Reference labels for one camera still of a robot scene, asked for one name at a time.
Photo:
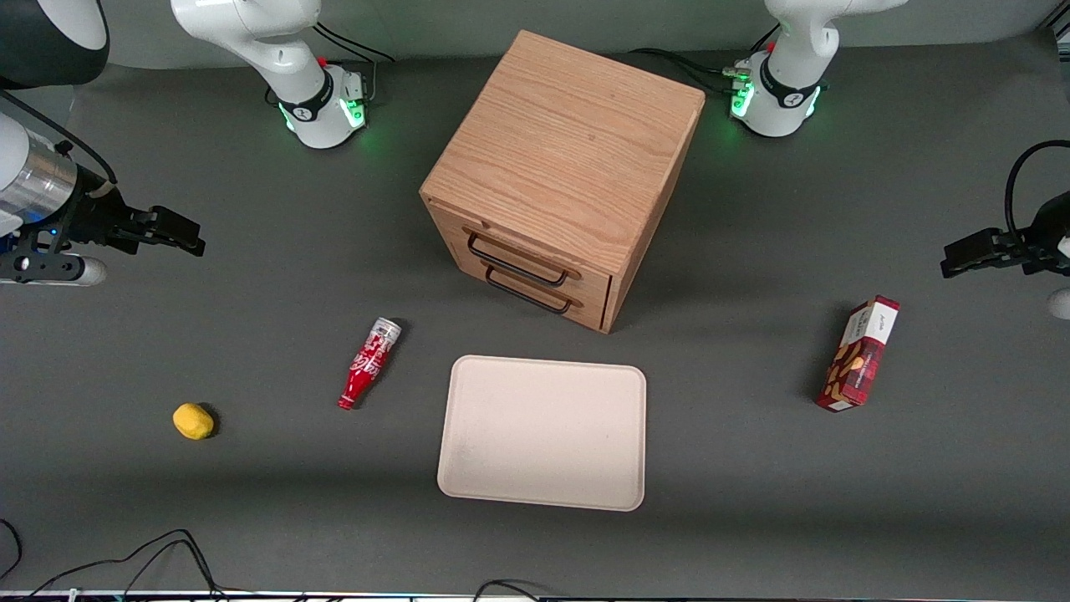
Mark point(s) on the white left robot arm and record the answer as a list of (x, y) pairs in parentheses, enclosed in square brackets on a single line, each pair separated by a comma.
[(790, 75)]

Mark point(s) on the red snack box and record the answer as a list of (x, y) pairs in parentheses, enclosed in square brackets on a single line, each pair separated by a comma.
[(858, 355)]

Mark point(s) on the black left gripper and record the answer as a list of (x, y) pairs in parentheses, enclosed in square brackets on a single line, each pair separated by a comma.
[(1033, 246)]

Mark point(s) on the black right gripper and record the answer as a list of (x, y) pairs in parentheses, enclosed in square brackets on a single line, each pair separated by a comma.
[(90, 216)]

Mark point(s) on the wooden drawer cabinet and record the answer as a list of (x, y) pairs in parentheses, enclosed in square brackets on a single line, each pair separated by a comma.
[(568, 159)]

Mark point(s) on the yellow lemon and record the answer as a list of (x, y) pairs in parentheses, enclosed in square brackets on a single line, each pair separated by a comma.
[(193, 420)]

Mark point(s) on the beige rectangular tray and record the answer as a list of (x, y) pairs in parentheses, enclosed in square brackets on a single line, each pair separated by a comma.
[(543, 432)]

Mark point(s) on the red coke bottle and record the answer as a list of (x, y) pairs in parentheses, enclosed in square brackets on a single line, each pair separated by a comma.
[(369, 365)]

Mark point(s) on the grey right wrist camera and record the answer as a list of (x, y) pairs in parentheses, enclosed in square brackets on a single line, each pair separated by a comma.
[(50, 269)]

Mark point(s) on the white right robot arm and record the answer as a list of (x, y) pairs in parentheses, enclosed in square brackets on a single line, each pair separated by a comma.
[(276, 50)]

